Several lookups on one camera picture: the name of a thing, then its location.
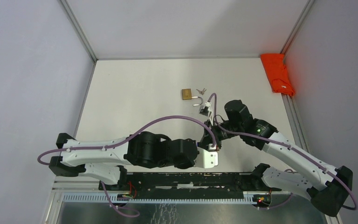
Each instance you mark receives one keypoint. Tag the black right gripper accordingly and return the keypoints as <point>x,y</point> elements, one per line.
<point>213,129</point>

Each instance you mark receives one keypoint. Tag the silver key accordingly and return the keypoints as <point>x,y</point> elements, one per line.
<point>201,92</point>

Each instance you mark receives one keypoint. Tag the large brass padlock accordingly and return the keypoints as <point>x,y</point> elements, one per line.
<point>186,94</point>

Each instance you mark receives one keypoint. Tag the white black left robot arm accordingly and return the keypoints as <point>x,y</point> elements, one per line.
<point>106,160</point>

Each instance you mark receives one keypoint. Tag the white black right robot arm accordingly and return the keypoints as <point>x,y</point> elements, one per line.
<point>325,186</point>

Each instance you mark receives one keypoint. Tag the orange folded cloth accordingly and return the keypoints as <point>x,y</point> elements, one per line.
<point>277,73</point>

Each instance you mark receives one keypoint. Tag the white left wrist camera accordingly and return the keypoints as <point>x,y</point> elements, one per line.
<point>207,158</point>

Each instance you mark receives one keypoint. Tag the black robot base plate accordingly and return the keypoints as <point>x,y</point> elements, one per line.
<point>190,185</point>

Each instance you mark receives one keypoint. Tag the aluminium corner frame rail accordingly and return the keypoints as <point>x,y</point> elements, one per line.
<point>296,29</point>

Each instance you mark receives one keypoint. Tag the left aluminium frame rail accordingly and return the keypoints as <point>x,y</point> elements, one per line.
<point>78,29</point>

